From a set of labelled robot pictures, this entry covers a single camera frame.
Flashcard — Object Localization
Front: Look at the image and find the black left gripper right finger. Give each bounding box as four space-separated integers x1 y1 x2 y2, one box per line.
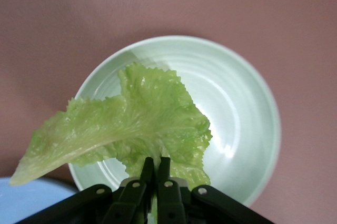
156 156 276 224

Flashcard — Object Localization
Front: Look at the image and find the blue round plate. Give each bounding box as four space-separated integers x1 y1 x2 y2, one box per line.
0 177 80 224

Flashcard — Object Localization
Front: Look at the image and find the brown table mat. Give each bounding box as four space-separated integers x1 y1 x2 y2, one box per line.
0 0 337 224

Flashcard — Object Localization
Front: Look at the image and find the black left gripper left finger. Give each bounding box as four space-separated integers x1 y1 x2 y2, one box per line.
15 156 156 224

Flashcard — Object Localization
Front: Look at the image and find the green lettuce leaf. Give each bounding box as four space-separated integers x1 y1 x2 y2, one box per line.
9 62 213 187

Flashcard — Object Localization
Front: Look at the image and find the pale green round plate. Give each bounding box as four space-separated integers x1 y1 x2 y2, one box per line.
67 35 282 207

